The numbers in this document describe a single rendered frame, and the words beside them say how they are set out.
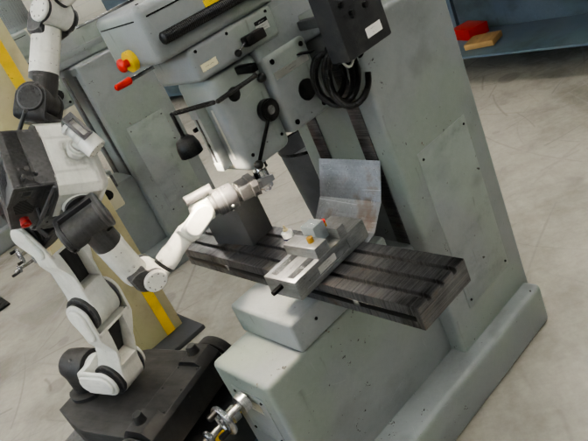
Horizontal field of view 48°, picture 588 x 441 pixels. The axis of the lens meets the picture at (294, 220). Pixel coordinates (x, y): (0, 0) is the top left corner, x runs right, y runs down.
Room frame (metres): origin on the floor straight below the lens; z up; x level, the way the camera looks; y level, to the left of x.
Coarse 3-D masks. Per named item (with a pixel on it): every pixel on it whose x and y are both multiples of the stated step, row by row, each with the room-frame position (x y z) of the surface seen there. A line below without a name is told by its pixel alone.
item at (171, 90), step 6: (102, 0) 10.35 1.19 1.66; (108, 0) 10.20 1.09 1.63; (114, 0) 10.08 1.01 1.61; (120, 0) 9.93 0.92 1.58; (126, 0) 9.80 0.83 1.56; (108, 6) 10.28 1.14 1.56; (114, 6) 10.15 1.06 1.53; (30, 36) 10.20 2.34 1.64; (168, 90) 9.88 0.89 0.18; (174, 90) 9.73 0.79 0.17; (66, 108) 10.16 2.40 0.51; (72, 108) 10.20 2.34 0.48; (66, 114) 10.14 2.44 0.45; (78, 114) 10.22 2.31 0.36
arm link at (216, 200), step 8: (208, 184) 2.00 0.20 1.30; (192, 192) 1.99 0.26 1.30; (200, 192) 1.98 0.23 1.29; (208, 192) 1.98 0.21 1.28; (216, 192) 1.98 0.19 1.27; (184, 200) 2.00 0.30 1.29; (192, 200) 1.97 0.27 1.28; (200, 200) 1.99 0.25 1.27; (208, 200) 1.97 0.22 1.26; (216, 200) 1.96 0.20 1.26; (224, 200) 1.96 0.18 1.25; (192, 208) 1.96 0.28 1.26; (216, 208) 1.96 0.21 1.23; (224, 208) 1.95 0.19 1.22
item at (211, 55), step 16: (256, 16) 2.00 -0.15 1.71; (272, 16) 2.04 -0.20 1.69; (224, 32) 1.94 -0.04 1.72; (240, 32) 1.96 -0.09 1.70; (272, 32) 2.02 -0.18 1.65; (192, 48) 1.88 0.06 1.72; (208, 48) 1.90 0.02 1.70; (224, 48) 1.92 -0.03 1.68; (160, 64) 2.00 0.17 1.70; (176, 64) 1.93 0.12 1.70; (192, 64) 1.86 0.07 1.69; (208, 64) 1.88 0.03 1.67; (224, 64) 1.91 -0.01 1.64; (160, 80) 2.04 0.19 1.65; (176, 80) 1.96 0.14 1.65; (192, 80) 1.89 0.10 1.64
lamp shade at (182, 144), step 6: (180, 138) 1.89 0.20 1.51; (186, 138) 1.87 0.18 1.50; (192, 138) 1.88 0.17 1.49; (180, 144) 1.87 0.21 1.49; (186, 144) 1.86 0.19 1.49; (192, 144) 1.87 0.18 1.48; (198, 144) 1.88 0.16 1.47; (180, 150) 1.87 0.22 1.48; (186, 150) 1.86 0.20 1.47; (192, 150) 1.86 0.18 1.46; (198, 150) 1.87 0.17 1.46; (180, 156) 1.88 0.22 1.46; (186, 156) 1.86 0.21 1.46; (192, 156) 1.86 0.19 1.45
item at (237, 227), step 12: (252, 204) 2.27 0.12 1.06; (216, 216) 2.32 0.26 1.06; (228, 216) 2.27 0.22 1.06; (240, 216) 2.22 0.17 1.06; (252, 216) 2.26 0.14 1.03; (264, 216) 2.29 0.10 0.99; (216, 228) 2.36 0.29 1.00; (228, 228) 2.30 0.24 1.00; (240, 228) 2.25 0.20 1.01; (252, 228) 2.24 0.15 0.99; (264, 228) 2.27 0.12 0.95; (216, 240) 2.38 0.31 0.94; (228, 240) 2.32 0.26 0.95; (240, 240) 2.27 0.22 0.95; (252, 240) 2.23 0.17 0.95
